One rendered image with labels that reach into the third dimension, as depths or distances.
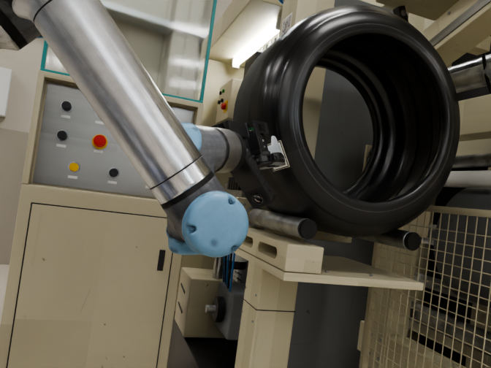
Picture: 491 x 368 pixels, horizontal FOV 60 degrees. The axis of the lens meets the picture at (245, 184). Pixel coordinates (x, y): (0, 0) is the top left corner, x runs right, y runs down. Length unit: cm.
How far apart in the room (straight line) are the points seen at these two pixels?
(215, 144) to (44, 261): 100
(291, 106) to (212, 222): 49
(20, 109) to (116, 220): 331
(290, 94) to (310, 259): 36
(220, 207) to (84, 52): 22
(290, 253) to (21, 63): 415
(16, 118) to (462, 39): 406
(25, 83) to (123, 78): 428
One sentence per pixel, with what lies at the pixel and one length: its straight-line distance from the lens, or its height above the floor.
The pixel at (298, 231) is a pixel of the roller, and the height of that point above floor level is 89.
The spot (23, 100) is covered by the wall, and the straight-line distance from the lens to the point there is 473.
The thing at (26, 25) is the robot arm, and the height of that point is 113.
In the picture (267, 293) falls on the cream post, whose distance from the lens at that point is 132.
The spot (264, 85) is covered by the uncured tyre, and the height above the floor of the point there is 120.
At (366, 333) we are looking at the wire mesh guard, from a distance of 155.
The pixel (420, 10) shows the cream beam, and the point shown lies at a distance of 160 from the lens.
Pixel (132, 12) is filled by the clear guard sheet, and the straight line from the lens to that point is 165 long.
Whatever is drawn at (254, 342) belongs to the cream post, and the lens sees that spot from 136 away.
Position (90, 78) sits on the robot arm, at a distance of 49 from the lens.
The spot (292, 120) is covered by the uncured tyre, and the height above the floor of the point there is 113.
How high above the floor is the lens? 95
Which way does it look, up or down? 2 degrees up
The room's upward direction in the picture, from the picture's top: 8 degrees clockwise
